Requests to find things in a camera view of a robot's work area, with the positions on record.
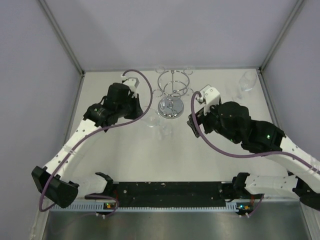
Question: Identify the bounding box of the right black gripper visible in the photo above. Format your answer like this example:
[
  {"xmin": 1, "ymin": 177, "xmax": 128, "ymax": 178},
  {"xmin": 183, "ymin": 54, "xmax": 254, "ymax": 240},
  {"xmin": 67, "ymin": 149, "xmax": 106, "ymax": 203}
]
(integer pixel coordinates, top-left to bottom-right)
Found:
[{"xmin": 187, "ymin": 101, "xmax": 241, "ymax": 144}]

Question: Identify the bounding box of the chrome wine glass rack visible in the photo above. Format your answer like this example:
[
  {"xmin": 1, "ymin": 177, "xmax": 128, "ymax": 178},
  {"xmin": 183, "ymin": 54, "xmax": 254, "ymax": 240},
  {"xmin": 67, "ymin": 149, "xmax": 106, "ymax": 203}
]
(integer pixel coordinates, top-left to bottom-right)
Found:
[{"xmin": 153, "ymin": 67, "xmax": 194, "ymax": 119}]

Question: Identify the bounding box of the clear wine glass taken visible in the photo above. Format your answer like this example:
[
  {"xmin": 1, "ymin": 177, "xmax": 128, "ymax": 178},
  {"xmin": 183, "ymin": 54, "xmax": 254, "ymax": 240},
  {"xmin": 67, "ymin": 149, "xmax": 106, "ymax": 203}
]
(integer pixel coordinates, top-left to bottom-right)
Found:
[{"xmin": 232, "ymin": 70, "xmax": 258, "ymax": 103}]

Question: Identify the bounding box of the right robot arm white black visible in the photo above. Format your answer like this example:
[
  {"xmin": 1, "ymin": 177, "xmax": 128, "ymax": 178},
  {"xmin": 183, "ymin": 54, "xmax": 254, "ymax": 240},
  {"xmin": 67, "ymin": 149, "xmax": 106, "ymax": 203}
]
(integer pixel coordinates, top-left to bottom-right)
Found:
[{"xmin": 187, "ymin": 101, "xmax": 320, "ymax": 210}]

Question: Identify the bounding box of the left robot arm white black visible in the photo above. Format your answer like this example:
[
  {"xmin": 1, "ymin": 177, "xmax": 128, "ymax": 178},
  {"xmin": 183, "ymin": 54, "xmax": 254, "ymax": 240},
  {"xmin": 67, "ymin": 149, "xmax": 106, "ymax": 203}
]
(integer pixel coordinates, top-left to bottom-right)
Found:
[{"xmin": 31, "ymin": 78, "xmax": 143, "ymax": 208}]

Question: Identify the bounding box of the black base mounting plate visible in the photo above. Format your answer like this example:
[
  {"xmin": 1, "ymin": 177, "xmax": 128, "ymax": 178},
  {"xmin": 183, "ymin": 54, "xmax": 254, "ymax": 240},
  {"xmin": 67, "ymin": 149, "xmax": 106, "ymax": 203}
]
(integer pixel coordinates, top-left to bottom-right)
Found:
[{"xmin": 84, "ymin": 181, "xmax": 241, "ymax": 208}]

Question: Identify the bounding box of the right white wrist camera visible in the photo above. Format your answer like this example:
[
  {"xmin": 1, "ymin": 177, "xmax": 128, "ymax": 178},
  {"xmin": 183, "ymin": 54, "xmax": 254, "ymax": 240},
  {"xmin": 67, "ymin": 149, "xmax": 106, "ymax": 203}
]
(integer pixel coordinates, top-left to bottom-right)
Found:
[{"xmin": 195, "ymin": 84, "xmax": 221, "ymax": 115}]

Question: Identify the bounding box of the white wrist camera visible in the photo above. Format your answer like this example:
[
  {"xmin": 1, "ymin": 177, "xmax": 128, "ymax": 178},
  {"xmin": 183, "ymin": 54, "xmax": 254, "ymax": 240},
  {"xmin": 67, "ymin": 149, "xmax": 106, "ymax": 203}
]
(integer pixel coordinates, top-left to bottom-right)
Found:
[
  {"xmin": 121, "ymin": 77, "xmax": 140, "ymax": 92},
  {"xmin": 195, "ymin": 84, "xmax": 221, "ymax": 115}
]

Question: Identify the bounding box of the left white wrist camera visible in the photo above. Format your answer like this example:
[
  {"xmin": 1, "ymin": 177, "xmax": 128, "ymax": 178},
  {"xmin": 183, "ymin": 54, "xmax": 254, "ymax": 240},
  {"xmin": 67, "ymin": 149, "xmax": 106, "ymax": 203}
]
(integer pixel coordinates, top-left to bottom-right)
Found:
[{"xmin": 121, "ymin": 77, "xmax": 140, "ymax": 92}]

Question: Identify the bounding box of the light blue slotted cable duct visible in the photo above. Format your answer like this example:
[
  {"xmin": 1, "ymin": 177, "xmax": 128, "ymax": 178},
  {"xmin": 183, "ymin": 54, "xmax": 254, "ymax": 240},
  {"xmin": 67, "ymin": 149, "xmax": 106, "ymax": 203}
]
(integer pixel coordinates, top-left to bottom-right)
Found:
[{"xmin": 50, "ymin": 201, "xmax": 239, "ymax": 213}]

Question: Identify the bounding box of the left aluminium frame post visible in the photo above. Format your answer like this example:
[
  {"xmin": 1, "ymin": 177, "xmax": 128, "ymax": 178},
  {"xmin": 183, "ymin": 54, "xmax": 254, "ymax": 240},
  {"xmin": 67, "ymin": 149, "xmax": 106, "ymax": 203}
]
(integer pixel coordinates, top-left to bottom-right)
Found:
[{"xmin": 36, "ymin": 0, "xmax": 85, "ymax": 76}]

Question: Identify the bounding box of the aluminium frame post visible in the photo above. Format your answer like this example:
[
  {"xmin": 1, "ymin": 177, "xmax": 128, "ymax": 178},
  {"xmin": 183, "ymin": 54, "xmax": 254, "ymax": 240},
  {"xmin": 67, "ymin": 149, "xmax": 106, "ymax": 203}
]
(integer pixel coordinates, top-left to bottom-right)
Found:
[
  {"xmin": 36, "ymin": 0, "xmax": 85, "ymax": 76},
  {"xmin": 259, "ymin": 0, "xmax": 307, "ymax": 73}
]

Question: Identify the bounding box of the right aluminium frame post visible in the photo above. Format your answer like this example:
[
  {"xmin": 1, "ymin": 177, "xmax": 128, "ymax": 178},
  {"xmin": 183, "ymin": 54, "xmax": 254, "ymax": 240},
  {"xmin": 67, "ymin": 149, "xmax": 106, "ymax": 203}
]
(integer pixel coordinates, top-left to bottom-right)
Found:
[{"xmin": 259, "ymin": 0, "xmax": 307, "ymax": 73}]

